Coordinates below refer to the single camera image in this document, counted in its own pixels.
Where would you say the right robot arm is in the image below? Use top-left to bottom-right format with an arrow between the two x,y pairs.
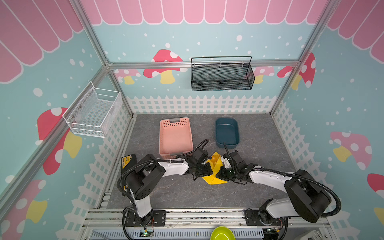
216,151 -> 342,226

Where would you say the white wire wall basket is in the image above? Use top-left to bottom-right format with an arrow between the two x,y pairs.
63,82 -> 123,138

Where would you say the black yellow tool case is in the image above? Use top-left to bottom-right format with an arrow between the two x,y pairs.
120,154 -> 138,174

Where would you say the green bowl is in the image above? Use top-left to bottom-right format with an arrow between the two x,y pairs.
210,226 -> 236,240

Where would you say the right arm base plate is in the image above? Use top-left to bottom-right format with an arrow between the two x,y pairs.
244,208 -> 287,227

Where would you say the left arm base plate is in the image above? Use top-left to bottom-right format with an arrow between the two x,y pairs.
124,209 -> 167,227

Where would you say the teal plastic tub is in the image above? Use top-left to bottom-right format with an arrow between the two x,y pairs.
215,118 -> 240,149

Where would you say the pink plastic basket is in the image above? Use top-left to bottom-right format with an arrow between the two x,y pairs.
159,118 -> 194,157

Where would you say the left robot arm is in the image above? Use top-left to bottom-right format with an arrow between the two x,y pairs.
117,139 -> 213,220

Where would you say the black mesh wall basket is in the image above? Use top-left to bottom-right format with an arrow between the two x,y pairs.
191,56 -> 256,92

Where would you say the aluminium front rail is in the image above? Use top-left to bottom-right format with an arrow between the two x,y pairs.
80,207 -> 331,230

